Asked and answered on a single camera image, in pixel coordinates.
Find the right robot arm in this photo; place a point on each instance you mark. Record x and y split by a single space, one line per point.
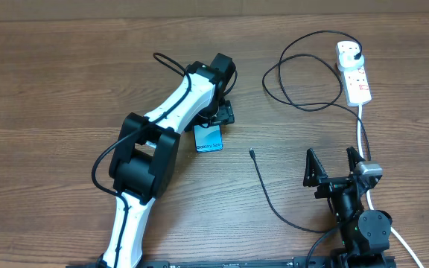
365 233

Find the white power strip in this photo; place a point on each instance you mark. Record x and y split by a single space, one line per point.
355 82

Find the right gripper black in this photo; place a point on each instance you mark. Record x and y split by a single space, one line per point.
315 175

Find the white charger plug adapter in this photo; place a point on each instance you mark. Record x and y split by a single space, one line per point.
346 61

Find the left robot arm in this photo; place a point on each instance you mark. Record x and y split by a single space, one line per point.
138 167

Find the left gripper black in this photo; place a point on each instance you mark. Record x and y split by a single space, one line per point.
225 115

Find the blue screen Galaxy smartphone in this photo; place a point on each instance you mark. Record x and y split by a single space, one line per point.
207 139

